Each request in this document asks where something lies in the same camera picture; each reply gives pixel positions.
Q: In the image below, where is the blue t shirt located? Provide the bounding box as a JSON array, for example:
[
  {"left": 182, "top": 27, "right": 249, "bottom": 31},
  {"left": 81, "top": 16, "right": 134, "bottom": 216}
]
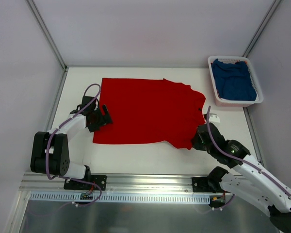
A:
[{"left": 211, "top": 59, "right": 257, "bottom": 101}]

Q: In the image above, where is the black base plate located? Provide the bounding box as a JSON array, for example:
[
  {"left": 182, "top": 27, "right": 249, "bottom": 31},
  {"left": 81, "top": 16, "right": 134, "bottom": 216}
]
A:
[
  {"left": 191, "top": 177, "right": 224, "bottom": 193},
  {"left": 64, "top": 175, "right": 107, "bottom": 191}
]

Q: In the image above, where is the aluminium mounting rail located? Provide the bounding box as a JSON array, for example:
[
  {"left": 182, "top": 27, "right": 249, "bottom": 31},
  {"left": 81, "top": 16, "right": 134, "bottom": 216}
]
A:
[{"left": 19, "top": 171, "right": 233, "bottom": 196}]

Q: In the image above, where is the right aluminium frame post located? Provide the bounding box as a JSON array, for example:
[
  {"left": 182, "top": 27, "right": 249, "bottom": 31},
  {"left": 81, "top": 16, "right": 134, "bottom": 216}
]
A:
[{"left": 243, "top": 0, "right": 283, "bottom": 57}]

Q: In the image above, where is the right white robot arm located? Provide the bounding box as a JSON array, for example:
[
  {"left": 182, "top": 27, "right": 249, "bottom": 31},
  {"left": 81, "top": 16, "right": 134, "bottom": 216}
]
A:
[{"left": 192, "top": 123, "right": 291, "bottom": 233}]

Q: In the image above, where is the aluminium frame post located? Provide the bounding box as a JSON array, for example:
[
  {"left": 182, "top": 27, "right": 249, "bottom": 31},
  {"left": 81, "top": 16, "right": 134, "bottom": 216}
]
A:
[
  {"left": 25, "top": 0, "right": 67, "bottom": 71},
  {"left": 243, "top": 0, "right": 283, "bottom": 57}
]

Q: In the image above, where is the red t shirt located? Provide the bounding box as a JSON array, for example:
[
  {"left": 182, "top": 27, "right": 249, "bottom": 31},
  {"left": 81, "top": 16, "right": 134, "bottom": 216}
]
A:
[{"left": 93, "top": 78, "right": 206, "bottom": 150}]

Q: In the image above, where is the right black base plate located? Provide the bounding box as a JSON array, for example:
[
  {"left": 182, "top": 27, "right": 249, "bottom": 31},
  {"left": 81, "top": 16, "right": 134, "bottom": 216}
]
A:
[{"left": 191, "top": 177, "right": 224, "bottom": 193}]

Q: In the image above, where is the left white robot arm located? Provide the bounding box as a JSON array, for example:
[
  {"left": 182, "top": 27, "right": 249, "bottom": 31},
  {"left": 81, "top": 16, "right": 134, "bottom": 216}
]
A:
[{"left": 30, "top": 96, "right": 113, "bottom": 189}]

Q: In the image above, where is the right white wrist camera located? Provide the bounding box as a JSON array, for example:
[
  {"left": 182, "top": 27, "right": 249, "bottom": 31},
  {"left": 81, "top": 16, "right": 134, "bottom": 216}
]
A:
[{"left": 204, "top": 113, "right": 221, "bottom": 127}]

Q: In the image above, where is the white plastic basket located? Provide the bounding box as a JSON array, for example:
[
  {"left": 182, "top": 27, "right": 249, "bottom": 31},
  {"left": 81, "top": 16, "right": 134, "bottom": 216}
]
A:
[{"left": 208, "top": 55, "right": 263, "bottom": 107}]

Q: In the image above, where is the white slotted cable duct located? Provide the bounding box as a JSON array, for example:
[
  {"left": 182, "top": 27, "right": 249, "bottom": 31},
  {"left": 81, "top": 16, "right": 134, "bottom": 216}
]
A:
[{"left": 30, "top": 191, "right": 210, "bottom": 205}]

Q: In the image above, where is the left aluminium frame post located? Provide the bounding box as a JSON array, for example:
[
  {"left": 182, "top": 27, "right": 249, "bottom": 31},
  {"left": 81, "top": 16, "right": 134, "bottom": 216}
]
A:
[{"left": 25, "top": 0, "right": 67, "bottom": 71}]

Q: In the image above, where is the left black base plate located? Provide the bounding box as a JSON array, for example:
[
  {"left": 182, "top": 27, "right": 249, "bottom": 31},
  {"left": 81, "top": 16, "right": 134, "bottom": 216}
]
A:
[{"left": 64, "top": 175, "right": 107, "bottom": 191}]

